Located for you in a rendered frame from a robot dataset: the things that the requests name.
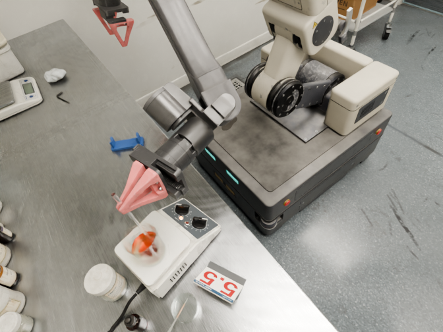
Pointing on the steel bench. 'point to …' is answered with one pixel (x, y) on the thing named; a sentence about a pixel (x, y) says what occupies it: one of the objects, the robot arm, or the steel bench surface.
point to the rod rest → (126, 143)
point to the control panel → (190, 219)
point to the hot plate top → (147, 273)
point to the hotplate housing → (171, 276)
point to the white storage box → (8, 62)
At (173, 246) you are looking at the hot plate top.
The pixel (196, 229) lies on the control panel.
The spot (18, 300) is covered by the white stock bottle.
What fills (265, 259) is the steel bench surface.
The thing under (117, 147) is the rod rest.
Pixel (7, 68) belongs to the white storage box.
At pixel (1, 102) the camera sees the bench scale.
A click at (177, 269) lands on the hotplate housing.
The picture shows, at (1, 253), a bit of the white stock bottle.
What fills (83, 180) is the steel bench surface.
